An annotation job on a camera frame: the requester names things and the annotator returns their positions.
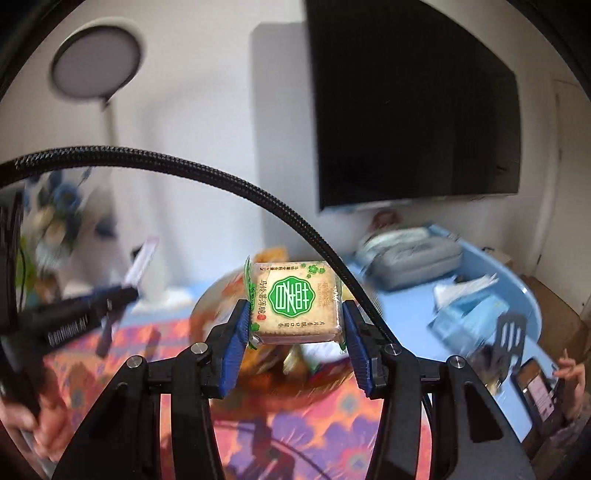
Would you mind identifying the person's left hand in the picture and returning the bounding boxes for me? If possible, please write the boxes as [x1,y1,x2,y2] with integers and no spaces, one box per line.
[1,382,73,461]

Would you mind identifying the brown glass bowl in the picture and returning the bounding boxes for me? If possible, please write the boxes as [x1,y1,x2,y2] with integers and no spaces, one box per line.
[189,271,353,413]

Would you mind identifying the black braided cable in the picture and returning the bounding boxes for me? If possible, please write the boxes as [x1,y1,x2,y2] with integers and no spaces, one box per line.
[0,145,399,347]

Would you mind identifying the black television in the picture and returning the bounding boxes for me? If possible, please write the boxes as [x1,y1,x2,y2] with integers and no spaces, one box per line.
[305,1,521,209]

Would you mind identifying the blue tissue box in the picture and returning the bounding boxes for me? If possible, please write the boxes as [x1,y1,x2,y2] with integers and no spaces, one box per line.
[428,275,509,357]

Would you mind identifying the smartphone with pink screen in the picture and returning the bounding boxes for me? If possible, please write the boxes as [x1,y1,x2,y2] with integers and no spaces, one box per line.
[511,358,561,438]

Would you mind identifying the grey pouch bag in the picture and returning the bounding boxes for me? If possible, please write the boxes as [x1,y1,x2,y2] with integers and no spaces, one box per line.
[355,227,463,291]

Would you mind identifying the blue white artificial flowers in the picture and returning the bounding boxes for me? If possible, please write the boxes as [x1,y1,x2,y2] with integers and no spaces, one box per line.
[23,167,116,276]

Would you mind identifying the green white cracker packet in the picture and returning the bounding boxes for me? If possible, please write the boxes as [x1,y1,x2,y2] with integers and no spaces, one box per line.
[243,261,344,349]

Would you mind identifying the round ring lamp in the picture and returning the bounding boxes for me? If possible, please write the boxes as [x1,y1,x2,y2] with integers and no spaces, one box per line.
[49,24,144,103]

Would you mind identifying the other person's hand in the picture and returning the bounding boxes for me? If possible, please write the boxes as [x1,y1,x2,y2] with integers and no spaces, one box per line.
[553,349,586,421]

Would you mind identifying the black phone stand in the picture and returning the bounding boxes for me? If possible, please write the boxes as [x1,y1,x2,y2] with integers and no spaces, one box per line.
[480,312,527,396]

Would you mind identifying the small purple snack packet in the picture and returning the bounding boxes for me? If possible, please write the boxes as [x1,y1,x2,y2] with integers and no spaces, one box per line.
[123,237,159,288]

